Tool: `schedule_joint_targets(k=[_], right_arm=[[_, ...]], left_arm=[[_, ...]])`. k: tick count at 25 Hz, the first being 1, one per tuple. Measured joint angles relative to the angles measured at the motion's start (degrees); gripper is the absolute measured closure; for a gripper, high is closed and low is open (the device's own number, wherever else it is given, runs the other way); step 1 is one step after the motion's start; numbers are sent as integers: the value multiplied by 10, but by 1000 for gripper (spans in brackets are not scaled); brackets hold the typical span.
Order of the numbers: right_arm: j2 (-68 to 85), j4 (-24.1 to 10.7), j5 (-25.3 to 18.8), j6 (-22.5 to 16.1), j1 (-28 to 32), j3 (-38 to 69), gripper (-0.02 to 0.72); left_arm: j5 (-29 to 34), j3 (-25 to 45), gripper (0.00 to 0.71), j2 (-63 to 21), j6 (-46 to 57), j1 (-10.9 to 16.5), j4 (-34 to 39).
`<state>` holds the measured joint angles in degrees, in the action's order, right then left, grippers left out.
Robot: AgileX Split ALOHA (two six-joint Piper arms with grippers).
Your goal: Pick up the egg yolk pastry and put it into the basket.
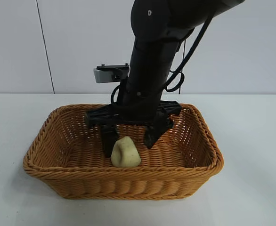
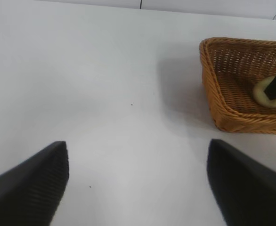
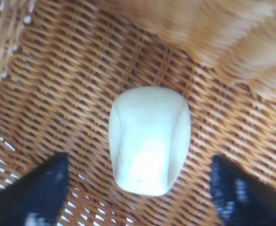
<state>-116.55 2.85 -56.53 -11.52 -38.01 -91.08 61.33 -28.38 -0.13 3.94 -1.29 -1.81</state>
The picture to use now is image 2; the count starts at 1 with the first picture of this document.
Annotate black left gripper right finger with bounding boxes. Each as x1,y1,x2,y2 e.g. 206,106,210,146
206,138,276,226

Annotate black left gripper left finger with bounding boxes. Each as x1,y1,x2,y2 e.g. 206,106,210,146
0,140,70,226

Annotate pale yellow egg yolk pastry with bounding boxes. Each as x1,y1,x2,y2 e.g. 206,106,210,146
252,76,276,108

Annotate brown woven wicker basket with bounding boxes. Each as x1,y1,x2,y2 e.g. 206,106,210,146
198,37,276,135

